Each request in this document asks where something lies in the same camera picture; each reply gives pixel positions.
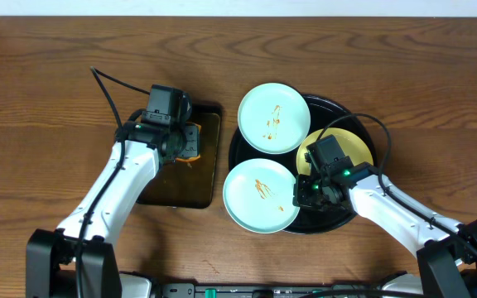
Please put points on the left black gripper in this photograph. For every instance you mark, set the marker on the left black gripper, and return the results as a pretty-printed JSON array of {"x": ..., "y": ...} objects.
[{"x": 191, "y": 141}]

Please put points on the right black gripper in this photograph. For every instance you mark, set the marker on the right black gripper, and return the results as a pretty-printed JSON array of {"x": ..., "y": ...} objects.
[{"x": 301, "y": 198}]

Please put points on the orange green scrub sponge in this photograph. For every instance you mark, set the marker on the orange green scrub sponge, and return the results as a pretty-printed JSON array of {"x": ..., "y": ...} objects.
[{"x": 191, "y": 148}]

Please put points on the yellow plate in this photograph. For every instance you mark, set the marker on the yellow plate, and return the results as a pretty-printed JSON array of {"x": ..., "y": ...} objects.
[{"x": 350, "y": 143}]

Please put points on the mint plate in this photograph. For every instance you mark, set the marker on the mint plate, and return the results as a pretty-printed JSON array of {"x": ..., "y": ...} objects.
[
  {"x": 258, "y": 196},
  {"x": 274, "y": 118}
]

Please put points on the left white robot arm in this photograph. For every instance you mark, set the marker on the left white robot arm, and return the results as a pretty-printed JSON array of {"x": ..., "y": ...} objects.
[{"x": 77, "y": 259}]

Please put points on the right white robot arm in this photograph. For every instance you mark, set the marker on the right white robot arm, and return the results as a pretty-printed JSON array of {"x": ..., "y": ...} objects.
[{"x": 445, "y": 249}]

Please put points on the black rectangular water tray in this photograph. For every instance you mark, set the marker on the black rectangular water tray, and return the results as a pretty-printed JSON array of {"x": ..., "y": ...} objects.
[{"x": 190, "y": 184}]

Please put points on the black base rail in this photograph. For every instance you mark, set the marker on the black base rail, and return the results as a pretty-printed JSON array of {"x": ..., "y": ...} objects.
[{"x": 178, "y": 290}]

